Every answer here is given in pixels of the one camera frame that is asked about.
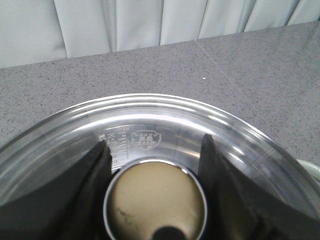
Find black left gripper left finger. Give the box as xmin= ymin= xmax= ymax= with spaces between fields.
xmin=0 ymin=141 xmax=112 ymax=240

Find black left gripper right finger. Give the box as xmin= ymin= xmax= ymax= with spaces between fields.
xmin=197 ymin=134 xmax=320 ymax=240

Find glass pot lid steel rim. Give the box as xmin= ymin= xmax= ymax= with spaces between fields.
xmin=0 ymin=94 xmax=320 ymax=240

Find light green electric cooking pot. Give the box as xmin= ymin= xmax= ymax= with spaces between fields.
xmin=297 ymin=159 xmax=320 ymax=186

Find white pleated curtain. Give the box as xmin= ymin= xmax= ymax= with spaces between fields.
xmin=0 ymin=0 xmax=320 ymax=68

